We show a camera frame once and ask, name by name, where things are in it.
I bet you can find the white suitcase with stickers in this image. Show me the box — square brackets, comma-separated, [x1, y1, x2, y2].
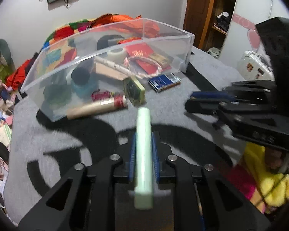
[236, 51, 275, 81]

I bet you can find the blue card box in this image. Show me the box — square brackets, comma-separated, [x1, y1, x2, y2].
[148, 73, 181, 93]

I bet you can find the beige cosmetic tube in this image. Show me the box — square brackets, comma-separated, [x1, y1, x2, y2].
[93, 62, 128, 81]

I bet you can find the dark green glass bottle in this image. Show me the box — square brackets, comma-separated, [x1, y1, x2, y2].
[42, 84, 72, 110]

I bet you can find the pink rabbit figure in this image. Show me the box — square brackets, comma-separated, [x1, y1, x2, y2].
[0, 79, 11, 102]

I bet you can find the grey neck pillow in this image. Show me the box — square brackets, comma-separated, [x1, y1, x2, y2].
[0, 39, 15, 71]

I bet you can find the white tape roll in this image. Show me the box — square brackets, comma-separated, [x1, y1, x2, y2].
[106, 48, 127, 64]

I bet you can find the white wardrobe sliding door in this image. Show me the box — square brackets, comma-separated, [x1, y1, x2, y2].
[219, 0, 289, 68]

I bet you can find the pink white braided bracelet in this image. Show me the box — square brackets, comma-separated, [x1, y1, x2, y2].
[123, 55, 163, 76]

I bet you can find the black purple spray bottle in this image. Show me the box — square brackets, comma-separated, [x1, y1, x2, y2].
[71, 67, 90, 86]

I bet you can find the orange down jacket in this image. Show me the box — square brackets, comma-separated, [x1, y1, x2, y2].
[90, 14, 160, 38]

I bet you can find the person right hand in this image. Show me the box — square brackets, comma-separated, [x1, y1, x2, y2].
[265, 148, 286, 172]

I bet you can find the red garment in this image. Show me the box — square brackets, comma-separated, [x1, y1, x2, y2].
[5, 58, 35, 91]

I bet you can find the wooden stamp block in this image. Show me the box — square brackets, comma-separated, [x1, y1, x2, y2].
[149, 52, 170, 69]

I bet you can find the beige tube red band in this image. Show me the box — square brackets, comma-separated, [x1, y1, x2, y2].
[67, 95, 127, 119]

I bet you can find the light green tube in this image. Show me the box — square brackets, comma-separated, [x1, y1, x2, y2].
[134, 107, 153, 210]

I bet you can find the wooden door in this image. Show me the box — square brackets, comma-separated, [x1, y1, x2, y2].
[183, 0, 214, 49]

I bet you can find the grey black blanket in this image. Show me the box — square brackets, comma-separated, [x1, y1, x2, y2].
[4, 48, 245, 223]

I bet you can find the colourful patchwork quilt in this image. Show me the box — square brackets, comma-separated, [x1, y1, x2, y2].
[41, 18, 97, 51]

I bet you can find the green hexagonal box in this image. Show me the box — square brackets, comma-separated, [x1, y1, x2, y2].
[123, 76, 145, 106]

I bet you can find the teal cap jar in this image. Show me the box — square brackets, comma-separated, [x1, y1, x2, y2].
[71, 78, 98, 99]

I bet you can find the clear plastic storage box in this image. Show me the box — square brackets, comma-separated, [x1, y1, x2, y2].
[21, 18, 195, 121]

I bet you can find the red envelope packet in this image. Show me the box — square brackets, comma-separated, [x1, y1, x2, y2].
[125, 43, 171, 75]

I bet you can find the white pen with gold tip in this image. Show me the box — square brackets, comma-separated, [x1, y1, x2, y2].
[94, 56, 147, 79]

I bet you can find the wooden wardrobe shelf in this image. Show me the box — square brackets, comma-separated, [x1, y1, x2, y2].
[202, 0, 236, 59]

